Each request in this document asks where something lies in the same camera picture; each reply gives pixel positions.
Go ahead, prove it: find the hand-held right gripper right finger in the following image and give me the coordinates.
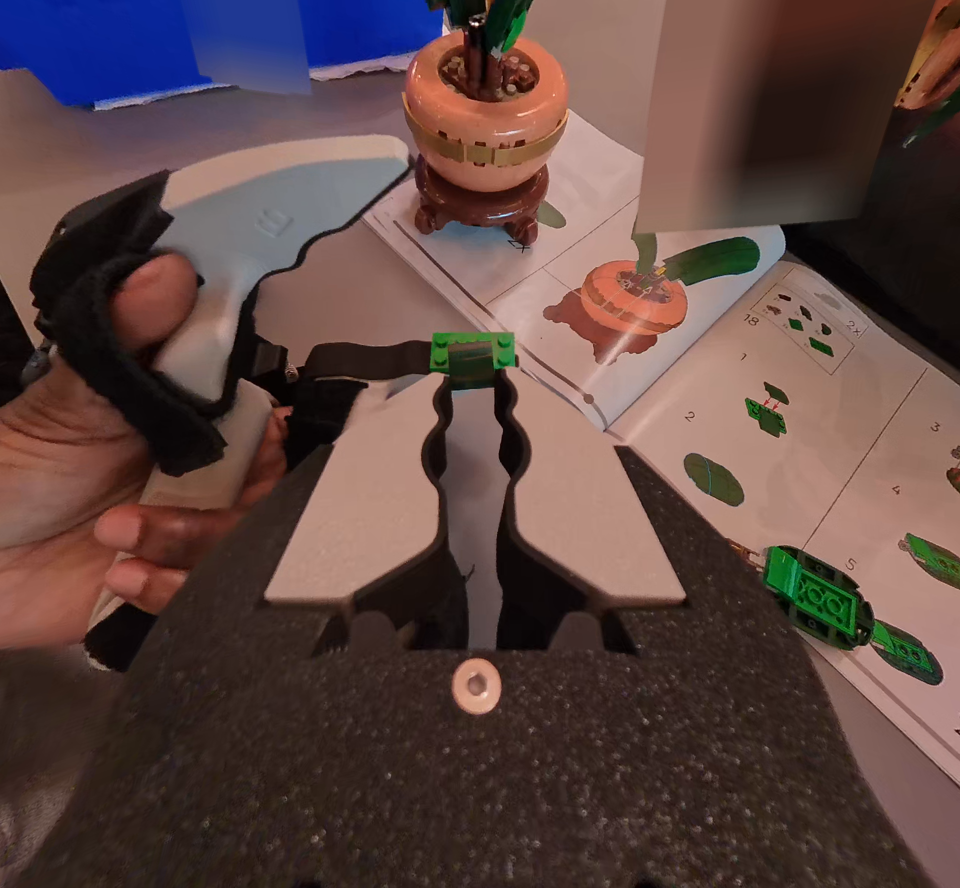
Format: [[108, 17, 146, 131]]
[[491, 369, 688, 630]]

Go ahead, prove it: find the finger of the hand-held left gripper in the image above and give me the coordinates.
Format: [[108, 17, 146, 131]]
[[288, 339, 438, 409]]

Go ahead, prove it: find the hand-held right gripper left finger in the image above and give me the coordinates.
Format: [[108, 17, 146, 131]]
[[262, 376, 472, 630]]

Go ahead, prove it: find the bright green toy brick plate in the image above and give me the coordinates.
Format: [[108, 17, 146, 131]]
[[429, 331, 519, 373]]

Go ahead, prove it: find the small dark green tile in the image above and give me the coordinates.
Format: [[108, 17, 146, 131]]
[[448, 349, 498, 390]]

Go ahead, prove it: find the person's left hand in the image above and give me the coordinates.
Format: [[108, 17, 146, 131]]
[[0, 254, 295, 653]]

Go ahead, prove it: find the building instruction booklet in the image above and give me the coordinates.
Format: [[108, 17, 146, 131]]
[[360, 108, 960, 784]]

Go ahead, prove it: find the green brick leaf assembly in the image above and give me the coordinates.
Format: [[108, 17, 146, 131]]
[[761, 544, 877, 653]]

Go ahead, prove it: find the pink brick flower pot model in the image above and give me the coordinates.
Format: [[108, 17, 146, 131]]
[[403, 0, 573, 248]]

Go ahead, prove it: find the blue plastic bin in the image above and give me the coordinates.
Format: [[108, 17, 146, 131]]
[[0, 0, 445, 109]]

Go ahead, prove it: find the dark orchid set box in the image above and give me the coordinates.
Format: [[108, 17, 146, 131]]
[[780, 0, 960, 349]]

